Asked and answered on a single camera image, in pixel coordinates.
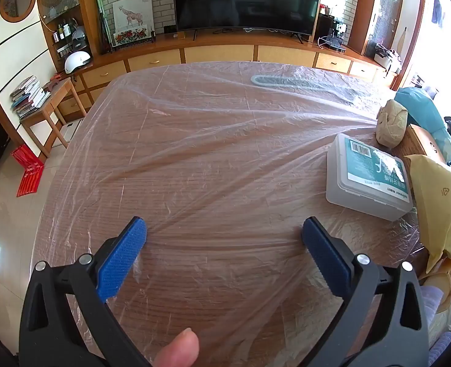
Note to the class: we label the giraffe picture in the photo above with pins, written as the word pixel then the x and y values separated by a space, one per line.
pixel 132 13

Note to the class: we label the brown cardboard box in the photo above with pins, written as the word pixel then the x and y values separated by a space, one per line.
pixel 424 141

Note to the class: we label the white helmet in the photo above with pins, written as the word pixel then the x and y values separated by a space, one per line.
pixel 77 62

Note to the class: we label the wooden television cabinet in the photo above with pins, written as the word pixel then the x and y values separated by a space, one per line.
pixel 218 53

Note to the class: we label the person's left hand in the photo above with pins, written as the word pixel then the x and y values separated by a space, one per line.
pixel 179 349

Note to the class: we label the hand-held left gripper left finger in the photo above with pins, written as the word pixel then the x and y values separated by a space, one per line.
pixel 120 260

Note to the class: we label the red flower picture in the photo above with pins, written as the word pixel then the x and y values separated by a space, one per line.
pixel 130 37

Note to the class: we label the white printer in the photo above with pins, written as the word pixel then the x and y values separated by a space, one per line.
pixel 386 59

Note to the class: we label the black flat television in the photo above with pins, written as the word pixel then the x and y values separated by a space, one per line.
pixel 248 0

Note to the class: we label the stack of books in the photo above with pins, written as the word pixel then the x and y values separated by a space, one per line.
pixel 28 95

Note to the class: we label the wooden side table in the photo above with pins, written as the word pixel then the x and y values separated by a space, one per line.
pixel 55 93

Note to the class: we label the black coffee machine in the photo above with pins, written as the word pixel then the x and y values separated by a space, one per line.
pixel 330 30

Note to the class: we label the grey plastic box teal label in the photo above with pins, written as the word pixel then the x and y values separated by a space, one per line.
pixel 367 176

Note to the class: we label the hanging blue garment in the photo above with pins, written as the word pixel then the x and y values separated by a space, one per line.
pixel 437 9

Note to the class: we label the grey helmet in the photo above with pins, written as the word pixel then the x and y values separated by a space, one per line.
pixel 79 38

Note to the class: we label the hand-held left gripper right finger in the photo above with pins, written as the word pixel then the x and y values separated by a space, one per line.
pixel 324 256

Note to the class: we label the blue cushion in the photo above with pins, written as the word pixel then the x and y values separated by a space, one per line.
pixel 420 107

